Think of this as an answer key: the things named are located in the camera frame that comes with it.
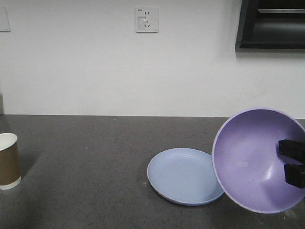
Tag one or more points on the brown paper cup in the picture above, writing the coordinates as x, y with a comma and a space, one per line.
10, 172

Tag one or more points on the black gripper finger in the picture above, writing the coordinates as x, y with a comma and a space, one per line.
295, 175
292, 149

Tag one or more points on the light blue plastic plate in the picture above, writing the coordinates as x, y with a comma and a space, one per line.
184, 176

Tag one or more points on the white wall power socket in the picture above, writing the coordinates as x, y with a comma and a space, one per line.
146, 20

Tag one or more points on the purple plastic bowl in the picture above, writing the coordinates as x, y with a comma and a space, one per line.
247, 163

